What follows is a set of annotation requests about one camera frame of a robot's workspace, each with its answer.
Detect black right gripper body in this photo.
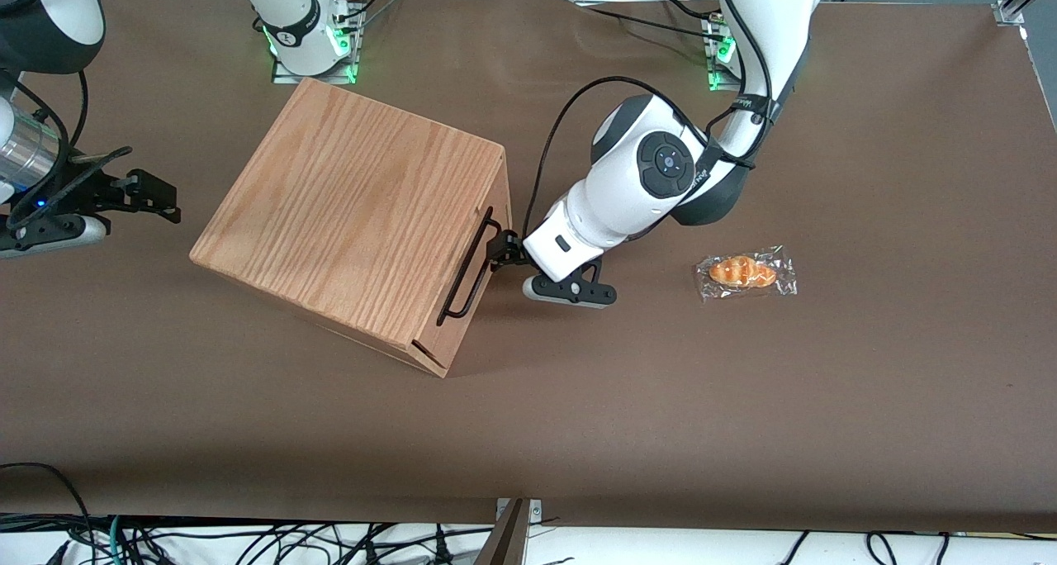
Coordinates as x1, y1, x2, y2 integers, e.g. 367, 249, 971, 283
10, 159, 126, 221

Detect black metal drawer handle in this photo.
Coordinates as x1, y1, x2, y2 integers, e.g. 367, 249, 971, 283
437, 207, 503, 327

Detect light wooden drawer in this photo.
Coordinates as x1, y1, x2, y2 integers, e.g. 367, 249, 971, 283
411, 145, 514, 379

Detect wooden drawer cabinet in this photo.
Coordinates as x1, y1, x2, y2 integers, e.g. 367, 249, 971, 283
189, 77, 513, 379

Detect plastic wrapped bread roll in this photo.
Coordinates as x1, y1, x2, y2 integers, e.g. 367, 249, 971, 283
695, 245, 799, 303

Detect brown table cover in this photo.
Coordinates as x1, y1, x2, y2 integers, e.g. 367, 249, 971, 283
0, 0, 1057, 534

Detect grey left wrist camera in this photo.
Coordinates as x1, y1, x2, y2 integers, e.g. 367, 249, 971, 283
522, 259, 619, 311

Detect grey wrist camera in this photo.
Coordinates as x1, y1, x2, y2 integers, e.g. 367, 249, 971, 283
0, 214, 110, 260
522, 259, 619, 311

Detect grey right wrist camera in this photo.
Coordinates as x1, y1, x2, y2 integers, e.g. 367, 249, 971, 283
0, 214, 110, 260

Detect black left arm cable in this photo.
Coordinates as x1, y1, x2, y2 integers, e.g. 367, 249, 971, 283
525, 0, 778, 240

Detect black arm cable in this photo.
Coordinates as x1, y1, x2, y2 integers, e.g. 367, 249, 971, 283
525, 0, 778, 240
0, 68, 90, 169

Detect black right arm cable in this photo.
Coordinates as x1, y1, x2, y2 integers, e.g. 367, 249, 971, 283
0, 68, 90, 169

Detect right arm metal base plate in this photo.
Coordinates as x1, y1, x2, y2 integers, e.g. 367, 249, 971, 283
271, 3, 363, 85

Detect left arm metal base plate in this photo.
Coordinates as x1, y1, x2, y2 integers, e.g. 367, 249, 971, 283
706, 16, 744, 93

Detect long black table cable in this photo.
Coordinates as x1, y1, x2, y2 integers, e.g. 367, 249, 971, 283
588, 7, 716, 34

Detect silver table edge bracket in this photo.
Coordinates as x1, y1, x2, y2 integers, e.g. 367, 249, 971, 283
495, 497, 543, 523

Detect short black table cable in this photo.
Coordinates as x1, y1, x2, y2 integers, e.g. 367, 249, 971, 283
658, 0, 724, 22

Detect dark brown post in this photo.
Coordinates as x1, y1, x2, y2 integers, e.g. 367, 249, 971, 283
475, 499, 530, 565

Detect black looped floor cable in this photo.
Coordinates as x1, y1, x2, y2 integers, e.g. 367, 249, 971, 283
0, 463, 93, 541

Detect tangled black floor cables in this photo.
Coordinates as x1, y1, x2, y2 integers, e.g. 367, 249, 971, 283
0, 511, 496, 565

